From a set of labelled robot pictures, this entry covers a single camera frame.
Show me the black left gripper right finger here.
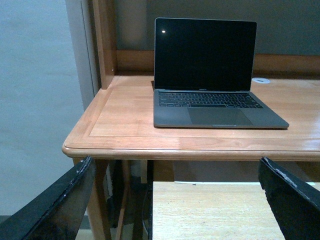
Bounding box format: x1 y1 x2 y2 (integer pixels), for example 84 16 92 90
258 157 320 240

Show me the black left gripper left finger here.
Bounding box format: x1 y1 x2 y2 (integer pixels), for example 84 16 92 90
0 156 96 240

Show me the wooden pull-out keyboard tray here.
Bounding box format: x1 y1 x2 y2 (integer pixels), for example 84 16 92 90
149 181 284 240

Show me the wooden desk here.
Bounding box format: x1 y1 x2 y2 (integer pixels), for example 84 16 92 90
62 0 320 240

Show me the grey open laptop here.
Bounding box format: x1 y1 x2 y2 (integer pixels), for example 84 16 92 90
153 17 289 129

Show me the white cable grommet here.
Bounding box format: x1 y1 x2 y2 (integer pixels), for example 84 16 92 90
252 77 271 84

